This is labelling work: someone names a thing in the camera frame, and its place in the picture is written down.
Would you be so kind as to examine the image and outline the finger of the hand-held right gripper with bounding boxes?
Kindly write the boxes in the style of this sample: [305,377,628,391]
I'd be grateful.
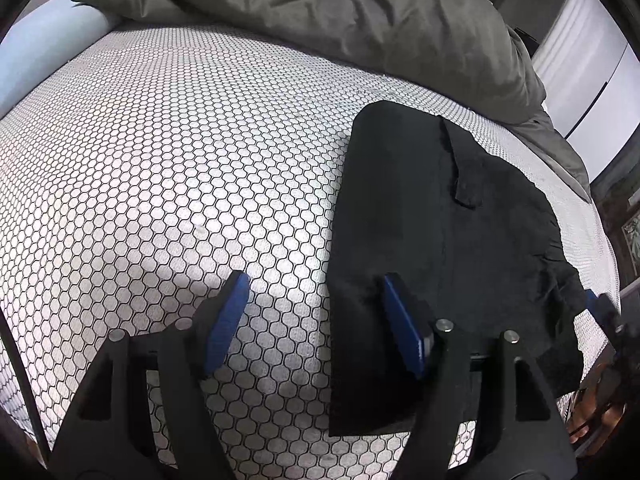
[585,289,623,333]

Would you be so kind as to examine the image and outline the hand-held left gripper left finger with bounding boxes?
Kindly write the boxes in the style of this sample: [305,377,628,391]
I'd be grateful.
[50,270,250,480]

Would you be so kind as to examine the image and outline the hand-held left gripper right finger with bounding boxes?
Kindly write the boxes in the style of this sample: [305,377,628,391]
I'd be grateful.
[383,273,579,480]

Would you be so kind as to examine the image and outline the black pants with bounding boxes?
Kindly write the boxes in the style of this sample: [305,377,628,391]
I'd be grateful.
[327,100,588,438]

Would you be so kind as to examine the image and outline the person's right hand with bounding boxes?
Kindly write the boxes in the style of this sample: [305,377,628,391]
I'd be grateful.
[567,360,628,443]

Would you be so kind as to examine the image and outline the framed picture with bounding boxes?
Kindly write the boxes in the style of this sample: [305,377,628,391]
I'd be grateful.
[620,205,640,276]

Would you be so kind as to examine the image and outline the honeycomb pattern mattress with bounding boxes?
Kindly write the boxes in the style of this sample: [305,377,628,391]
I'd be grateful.
[0,22,623,480]

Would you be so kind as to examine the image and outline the white wardrobe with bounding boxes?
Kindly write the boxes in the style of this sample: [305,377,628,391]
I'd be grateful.
[565,45,640,183]

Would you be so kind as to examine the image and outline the grey duvet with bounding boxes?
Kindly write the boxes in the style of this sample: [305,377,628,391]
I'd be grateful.
[72,0,596,206]

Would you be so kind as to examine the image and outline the light blue pillow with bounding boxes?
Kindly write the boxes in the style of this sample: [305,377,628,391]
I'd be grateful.
[0,0,123,121]

